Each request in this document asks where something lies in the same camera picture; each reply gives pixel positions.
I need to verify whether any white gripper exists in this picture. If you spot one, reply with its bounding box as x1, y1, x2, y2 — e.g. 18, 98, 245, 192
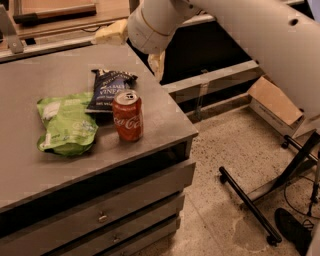
91, 0, 197, 82

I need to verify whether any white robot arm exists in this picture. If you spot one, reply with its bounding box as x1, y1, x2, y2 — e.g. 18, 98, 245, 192
93, 0, 320, 117

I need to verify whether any blue chip bag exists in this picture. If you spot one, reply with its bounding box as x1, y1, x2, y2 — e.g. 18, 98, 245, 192
86, 69, 137, 113

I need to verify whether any green chip bag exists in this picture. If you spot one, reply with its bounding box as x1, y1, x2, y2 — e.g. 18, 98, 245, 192
37, 92, 98, 156

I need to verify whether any red Coca-Cola can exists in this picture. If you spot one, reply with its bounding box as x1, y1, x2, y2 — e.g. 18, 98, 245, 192
112, 89, 143, 142

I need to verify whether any cardboard box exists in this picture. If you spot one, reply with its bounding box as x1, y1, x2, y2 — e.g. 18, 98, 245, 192
248, 76, 303, 136

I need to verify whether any grey drawer cabinet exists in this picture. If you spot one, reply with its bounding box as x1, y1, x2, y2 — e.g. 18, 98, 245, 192
0, 45, 197, 256

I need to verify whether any black wheeled stand base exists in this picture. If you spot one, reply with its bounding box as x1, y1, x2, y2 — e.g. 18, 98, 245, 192
219, 131, 320, 246

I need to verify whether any black shoe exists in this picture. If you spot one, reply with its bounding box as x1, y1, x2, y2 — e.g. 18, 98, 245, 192
274, 208, 314, 256

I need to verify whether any hammer with wooden handle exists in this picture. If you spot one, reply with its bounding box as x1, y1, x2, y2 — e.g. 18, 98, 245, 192
13, 0, 97, 25

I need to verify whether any wooden workbench with metal rail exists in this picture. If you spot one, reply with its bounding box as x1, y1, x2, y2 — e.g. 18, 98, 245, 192
0, 0, 306, 64

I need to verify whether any black cable on floor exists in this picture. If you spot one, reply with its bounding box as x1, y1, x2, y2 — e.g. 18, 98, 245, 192
283, 174, 320, 219

